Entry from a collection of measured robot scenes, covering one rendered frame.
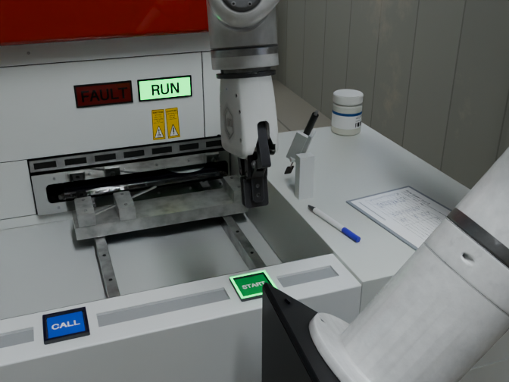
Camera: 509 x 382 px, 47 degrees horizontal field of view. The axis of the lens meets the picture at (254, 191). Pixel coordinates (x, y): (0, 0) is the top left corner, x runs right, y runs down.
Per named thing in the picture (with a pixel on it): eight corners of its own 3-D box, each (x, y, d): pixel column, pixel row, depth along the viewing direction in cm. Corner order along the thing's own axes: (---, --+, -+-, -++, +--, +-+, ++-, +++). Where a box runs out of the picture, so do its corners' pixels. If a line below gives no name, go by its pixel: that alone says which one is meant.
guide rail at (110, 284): (89, 221, 132) (88, 209, 131) (98, 220, 133) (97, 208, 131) (124, 370, 90) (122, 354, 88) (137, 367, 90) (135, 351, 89)
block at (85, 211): (75, 210, 124) (73, 197, 123) (92, 208, 125) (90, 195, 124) (79, 227, 117) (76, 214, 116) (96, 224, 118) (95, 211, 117)
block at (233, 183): (223, 187, 134) (222, 176, 133) (237, 186, 135) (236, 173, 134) (233, 202, 127) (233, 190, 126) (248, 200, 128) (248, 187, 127)
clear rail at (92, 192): (57, 198, 127) (57, 192, 126) (225, 173, 138) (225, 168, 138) (58, 201, 126) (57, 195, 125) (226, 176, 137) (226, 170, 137)
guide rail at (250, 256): (206, 202, 140) (205, 191, 139) (213, 201, 141) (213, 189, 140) (288, 330, 98) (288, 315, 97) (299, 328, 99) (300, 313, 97)
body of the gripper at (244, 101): (205, 66, 77) (213, 150, 80) (229, 67, 68) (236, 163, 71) (259, 61, 80) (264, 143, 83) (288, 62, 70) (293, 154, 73)
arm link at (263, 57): (201, 50, 76) (204, 73, 77) (221, 49, 68) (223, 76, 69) (262, 45, 79) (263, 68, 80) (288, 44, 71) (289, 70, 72)
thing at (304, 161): (284, 188, 114) (285, 122, 108) (302, 185, 115) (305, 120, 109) (297, 201, 109) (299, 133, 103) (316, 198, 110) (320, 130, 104)
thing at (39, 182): (37, 212, 130) (30, 173, 126) (228, 183, 144) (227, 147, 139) (38, 216, 129) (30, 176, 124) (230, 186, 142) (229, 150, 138)
